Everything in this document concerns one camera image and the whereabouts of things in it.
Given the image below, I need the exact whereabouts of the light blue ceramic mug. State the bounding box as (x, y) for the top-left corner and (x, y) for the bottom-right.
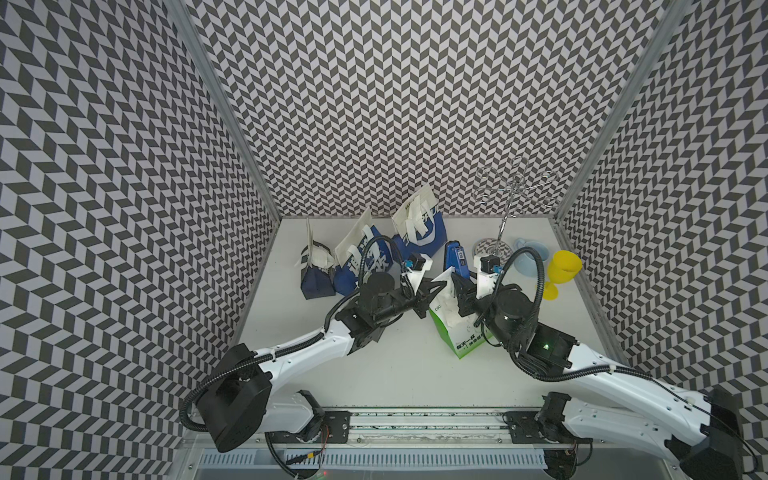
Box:
(514, 238), (550, 277)

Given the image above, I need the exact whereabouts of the yellow plastic goblet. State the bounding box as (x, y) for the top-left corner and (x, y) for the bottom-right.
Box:
(543, 250), (583, 300)

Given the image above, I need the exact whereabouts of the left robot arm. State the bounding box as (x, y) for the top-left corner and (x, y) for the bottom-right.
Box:
(178, 247), (446, 453)

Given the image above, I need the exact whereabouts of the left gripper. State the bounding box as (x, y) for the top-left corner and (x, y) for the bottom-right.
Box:
(373, 276), (446, 324)

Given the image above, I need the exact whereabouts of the navy bag with white handles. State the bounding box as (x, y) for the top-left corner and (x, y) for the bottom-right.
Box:
(297, 220), (336, 300)

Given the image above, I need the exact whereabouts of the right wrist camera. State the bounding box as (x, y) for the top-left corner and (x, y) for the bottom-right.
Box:
(474, 254), (503, 299)

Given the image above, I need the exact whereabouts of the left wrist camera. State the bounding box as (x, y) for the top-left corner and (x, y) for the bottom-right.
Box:
(404, 253), (433, 293)

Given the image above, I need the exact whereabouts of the blue cream tote bag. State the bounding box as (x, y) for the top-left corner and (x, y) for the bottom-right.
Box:
(333, 208), (393, 296)

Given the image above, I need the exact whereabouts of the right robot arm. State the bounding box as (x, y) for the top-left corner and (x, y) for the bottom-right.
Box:
(444, 242), (755, 479)

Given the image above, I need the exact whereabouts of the royal blue tote bag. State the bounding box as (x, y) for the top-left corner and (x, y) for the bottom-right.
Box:
(391, 183), (447, 258)

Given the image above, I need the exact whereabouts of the aluminium corner post left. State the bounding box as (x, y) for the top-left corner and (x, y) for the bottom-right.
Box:
(164, 0), (282, 222)

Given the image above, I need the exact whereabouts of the blue black stapler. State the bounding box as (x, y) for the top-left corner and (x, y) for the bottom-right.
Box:
(443, 240), (471, 279)

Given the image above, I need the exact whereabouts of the chrome mug tree stand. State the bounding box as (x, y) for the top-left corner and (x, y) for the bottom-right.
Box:
(472, 155), (551, 262)

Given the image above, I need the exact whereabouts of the aluminium corner post right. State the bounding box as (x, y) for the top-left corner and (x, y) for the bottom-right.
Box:
(553, 0), (693, 225)

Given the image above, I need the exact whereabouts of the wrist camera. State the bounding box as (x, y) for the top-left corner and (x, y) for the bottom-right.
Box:
(404, 253), (433, 293)
(474, 254), (503, 299)

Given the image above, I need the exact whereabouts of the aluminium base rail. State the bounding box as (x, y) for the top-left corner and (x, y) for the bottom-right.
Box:
(263, 408), (594, 479)

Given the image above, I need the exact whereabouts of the aluminium corner post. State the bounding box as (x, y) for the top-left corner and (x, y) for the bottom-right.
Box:
(553, 0), (693, 225)
(164, 0), (282, 222)

